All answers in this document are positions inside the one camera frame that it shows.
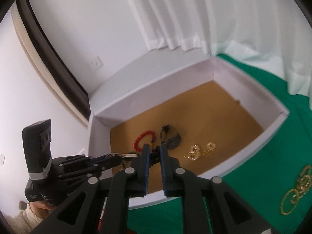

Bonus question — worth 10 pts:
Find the dark wooden trim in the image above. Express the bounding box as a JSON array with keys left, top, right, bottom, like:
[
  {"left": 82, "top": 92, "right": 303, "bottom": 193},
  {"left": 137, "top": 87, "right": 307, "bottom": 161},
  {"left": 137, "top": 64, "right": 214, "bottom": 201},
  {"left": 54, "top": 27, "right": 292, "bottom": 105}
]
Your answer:
[{"left": 11, "top": 0, "right": 90, "bottom": 128}]

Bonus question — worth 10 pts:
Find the red beaded bracelet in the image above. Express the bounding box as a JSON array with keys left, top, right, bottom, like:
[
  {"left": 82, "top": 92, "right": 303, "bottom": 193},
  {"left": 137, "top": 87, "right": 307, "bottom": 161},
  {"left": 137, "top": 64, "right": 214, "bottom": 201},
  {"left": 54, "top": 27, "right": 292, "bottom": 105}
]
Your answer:
[{"left": 133, "top": 130, "right": 156, "bottom": 152}]

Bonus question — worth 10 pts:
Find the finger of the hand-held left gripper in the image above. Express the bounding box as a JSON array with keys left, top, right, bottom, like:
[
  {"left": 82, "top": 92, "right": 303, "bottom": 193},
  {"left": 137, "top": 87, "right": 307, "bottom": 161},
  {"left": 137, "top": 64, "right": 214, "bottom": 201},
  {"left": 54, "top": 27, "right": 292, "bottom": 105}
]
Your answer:
[
  {"left": 85, "top": 152, "right": 123, "bottom": 169},
  {"left": 58, "top": 163, "right": 117, "bottom": 180}
]

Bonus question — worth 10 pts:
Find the dark bracelet with charm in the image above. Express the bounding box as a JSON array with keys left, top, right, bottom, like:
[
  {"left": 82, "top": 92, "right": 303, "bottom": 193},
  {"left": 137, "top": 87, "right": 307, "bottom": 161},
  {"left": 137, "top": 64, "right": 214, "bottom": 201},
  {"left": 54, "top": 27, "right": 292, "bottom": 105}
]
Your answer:
[{"left": 159, "top": 124, "right": 182, "bottom": 150}]

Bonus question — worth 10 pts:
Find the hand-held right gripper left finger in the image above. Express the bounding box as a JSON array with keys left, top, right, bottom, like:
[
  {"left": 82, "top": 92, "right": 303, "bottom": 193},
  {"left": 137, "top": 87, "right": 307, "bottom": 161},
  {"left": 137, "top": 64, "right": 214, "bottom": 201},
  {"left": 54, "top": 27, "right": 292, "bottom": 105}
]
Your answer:
[{"left": 32, "top": 144, "right": 151, "bottom": 234}]

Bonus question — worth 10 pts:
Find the green cloth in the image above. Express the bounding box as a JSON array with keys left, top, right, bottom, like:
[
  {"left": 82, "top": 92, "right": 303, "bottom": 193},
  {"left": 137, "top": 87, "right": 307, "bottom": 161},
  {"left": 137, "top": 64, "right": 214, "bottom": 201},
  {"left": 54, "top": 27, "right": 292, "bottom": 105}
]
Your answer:
[{"left": 127, "top": 54, "right": 312, "bottom": 234}]

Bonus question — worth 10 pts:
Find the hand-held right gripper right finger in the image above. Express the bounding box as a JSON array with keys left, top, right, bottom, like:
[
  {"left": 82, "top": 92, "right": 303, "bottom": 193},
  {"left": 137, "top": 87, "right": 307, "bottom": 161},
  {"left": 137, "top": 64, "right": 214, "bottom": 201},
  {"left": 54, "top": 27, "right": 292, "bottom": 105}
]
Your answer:
[{"left": 159, "top": 145, "right": 286, "bottom": 234}]

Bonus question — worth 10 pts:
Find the gold beaded necklace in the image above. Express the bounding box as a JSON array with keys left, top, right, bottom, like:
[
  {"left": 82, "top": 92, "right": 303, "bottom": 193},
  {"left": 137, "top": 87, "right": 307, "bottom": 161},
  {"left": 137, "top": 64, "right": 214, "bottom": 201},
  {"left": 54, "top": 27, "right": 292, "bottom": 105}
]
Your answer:
[{"left": 290, "top": 165, "right": 312, "bottom": 193}]

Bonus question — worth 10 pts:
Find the white cardboard box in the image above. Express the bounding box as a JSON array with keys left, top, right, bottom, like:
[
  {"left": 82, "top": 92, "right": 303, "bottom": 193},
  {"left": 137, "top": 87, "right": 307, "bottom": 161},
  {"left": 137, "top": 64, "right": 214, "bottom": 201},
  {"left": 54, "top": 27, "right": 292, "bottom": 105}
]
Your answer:
[{"left": 87, "top": 54, "right": 291, "bottom": 210}]

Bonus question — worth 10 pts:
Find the person's left forearm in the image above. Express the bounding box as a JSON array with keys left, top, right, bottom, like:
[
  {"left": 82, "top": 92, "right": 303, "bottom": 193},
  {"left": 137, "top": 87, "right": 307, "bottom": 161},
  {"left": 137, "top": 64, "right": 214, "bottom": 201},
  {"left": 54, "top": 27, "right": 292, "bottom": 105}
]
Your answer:
[{"left": 13, "top": 203, "right": 48, "bottom": 234}]

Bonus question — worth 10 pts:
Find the white curtain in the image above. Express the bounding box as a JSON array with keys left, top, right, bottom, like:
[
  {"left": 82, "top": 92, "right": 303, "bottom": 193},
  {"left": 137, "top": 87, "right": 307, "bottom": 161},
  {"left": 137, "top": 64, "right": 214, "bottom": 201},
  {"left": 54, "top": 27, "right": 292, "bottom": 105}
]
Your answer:
[{"left": 121, "top": 0, "right": 312, "bottom": 96}]

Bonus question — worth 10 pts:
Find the thin gold bangle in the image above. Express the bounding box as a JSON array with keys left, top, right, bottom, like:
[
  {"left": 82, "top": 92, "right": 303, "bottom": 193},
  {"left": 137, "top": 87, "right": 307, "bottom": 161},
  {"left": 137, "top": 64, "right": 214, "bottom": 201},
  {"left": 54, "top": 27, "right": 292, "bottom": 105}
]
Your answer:
[{"left": 280, "top": 188, "right": 308, "bottom": 215}]

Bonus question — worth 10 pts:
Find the black beaded bracelet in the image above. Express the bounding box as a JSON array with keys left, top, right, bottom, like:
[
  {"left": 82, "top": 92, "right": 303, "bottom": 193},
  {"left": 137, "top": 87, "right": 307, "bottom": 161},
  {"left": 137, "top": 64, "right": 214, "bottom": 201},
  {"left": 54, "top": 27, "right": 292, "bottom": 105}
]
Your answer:
[{"left": 148, "top": 149, "right": 162, "bottom": 169}]

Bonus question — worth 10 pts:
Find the gold chain bracelet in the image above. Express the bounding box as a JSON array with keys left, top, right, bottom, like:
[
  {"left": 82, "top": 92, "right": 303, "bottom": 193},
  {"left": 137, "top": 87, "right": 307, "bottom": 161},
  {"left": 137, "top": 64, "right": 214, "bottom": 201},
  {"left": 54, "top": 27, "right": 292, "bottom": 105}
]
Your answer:
[{"left": 183, "top": 144, "right": 203, "bottom": 162}]

